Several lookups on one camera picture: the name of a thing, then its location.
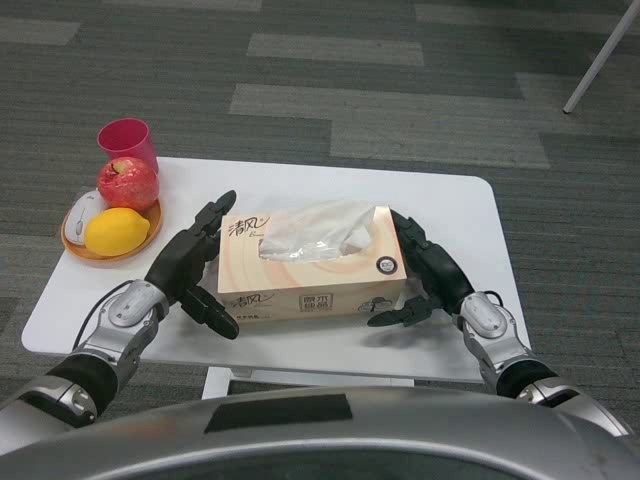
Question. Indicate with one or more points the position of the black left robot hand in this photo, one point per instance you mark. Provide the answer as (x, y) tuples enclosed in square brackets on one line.
[(180, 260)]

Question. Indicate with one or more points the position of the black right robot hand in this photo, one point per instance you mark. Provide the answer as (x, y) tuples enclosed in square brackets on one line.
[(445, 275)]

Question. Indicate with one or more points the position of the beige cardboard tissue box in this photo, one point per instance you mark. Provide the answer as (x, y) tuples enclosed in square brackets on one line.
[(300, 280)]

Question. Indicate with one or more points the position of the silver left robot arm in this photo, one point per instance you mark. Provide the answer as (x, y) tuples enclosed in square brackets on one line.
[(125, 320)]

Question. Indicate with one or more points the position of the orange round plate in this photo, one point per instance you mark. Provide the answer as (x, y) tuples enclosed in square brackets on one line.
[(154, 227)]

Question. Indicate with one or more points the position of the yellow lemon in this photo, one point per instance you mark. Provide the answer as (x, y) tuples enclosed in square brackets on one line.
[(117, 232)]

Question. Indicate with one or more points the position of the red apple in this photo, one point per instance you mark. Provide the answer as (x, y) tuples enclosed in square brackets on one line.
[(127, 185)]

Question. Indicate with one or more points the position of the white computer mouse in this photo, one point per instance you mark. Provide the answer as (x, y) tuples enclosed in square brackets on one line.
[(82, 217)]

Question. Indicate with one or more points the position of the pink plastic cup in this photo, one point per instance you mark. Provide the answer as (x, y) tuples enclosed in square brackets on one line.
[(127, 145)]

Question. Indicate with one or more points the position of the silver robot chest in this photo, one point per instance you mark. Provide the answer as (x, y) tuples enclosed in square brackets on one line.
[(320, 440)]

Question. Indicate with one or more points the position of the white desk frame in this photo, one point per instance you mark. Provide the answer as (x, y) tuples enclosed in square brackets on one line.
[(597, 60)]

